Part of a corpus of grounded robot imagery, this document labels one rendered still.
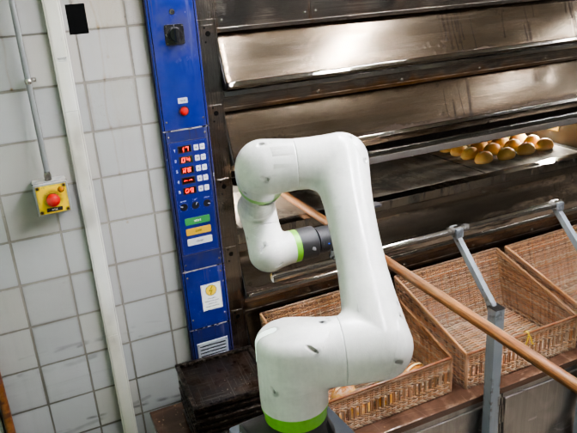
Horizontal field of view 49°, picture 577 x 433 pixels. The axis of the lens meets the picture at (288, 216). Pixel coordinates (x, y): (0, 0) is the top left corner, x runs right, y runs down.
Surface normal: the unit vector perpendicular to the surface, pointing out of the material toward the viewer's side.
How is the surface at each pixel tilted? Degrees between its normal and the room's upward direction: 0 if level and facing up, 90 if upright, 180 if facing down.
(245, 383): 0
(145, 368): 90
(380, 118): 70
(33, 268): 90
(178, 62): 90
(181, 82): 90
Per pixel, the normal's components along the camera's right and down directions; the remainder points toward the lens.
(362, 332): 0.03, -0.56
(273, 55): 0.36, -0.07
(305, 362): 0.16, 0.29
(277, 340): -0.21, -0.80
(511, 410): 0.43, 0.29
